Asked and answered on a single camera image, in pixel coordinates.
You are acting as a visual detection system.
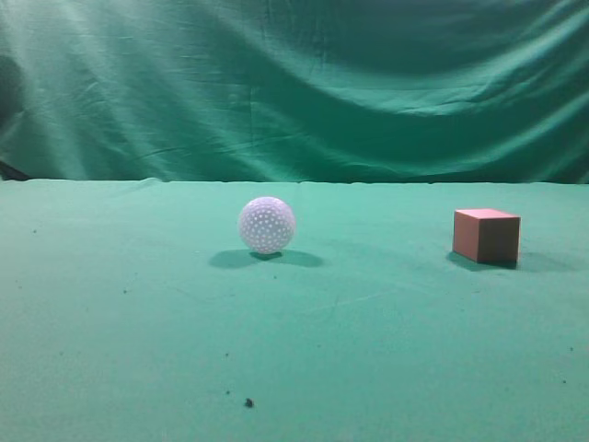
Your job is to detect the red cube block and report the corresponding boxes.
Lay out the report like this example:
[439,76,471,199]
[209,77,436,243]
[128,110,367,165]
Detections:
[452,208,521,264]

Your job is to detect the white dimpled golf ball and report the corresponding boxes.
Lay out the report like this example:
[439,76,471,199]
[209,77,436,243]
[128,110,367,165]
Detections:
[237,196,296,254]

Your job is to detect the green backdrop cloth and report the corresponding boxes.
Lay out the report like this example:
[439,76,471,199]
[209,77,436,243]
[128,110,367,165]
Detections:
[1,1,588,184]

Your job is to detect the green table cloth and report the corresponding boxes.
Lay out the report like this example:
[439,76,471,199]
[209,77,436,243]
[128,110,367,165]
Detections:
[1,180,588,441]

